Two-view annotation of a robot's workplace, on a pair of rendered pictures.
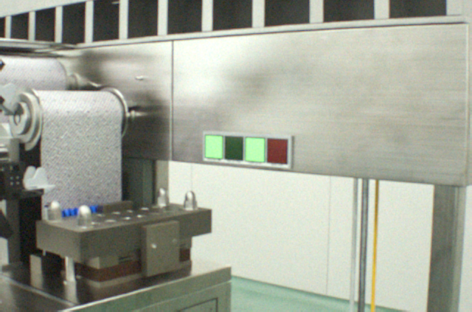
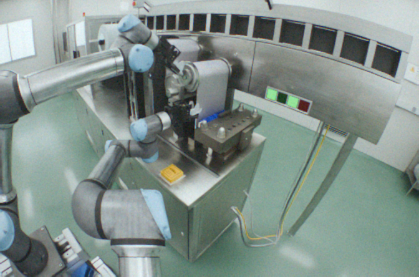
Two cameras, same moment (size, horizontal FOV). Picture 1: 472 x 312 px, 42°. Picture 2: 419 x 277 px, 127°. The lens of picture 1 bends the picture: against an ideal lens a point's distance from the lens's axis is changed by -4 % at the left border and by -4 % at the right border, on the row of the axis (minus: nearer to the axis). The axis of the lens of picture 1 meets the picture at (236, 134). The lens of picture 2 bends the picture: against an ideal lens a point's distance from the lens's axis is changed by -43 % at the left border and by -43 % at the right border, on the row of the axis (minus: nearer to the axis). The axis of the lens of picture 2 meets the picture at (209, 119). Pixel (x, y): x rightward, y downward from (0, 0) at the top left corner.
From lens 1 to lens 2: 0.75 m
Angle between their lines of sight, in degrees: 25
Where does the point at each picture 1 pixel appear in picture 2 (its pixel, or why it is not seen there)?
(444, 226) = (350, 142)
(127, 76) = (228, 51)
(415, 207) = not seen: hidden behind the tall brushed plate
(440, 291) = (340, 162)
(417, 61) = (378, 92)
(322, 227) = not seen: hidden behind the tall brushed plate
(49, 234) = (202, 136)
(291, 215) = not seen: hidden behind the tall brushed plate
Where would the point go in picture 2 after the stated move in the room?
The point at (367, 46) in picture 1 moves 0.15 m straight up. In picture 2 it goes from (358, 77) to (366, 43)
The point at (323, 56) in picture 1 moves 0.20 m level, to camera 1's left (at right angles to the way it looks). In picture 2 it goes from (336, 73) to (299, 65)
